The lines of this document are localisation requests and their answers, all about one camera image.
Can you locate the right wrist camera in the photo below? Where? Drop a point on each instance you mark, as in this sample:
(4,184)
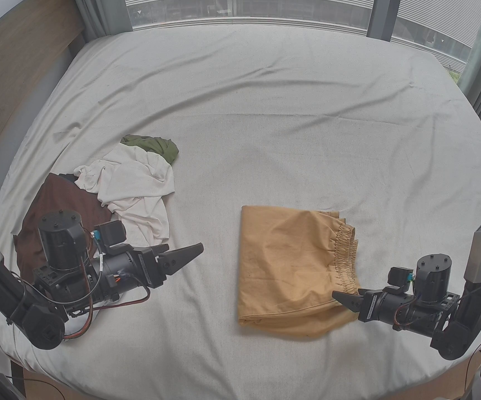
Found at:
(399,277)

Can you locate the dark brown garment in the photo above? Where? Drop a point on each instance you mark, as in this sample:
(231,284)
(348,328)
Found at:
(61,196)

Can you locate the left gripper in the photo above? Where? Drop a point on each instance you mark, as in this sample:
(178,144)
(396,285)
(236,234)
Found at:
(136,267)

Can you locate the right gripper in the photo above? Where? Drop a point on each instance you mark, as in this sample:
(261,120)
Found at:
(380,306)

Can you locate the tan shorts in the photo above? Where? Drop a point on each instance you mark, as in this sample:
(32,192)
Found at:
(286,265)

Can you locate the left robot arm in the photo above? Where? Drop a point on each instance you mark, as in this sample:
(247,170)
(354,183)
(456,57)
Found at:
(59,240)

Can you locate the green garment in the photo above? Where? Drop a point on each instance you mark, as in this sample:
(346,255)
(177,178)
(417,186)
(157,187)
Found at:
(157,146)

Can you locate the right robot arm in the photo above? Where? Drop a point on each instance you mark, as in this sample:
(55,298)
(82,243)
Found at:
(434,273)

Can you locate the cream garment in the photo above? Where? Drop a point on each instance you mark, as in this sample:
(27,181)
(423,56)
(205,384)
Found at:
(140,190)

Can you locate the pale grey garment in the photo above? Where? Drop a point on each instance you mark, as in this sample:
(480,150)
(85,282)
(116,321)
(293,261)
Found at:
(75,325)

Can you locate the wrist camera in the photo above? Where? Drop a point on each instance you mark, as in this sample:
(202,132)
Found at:
(399,277)
(111,233)

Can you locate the bed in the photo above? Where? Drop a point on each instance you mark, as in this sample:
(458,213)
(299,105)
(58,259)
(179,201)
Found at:
(240,98)

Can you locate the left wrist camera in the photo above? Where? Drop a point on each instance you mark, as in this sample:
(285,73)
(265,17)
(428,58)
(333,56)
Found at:
(111,233)

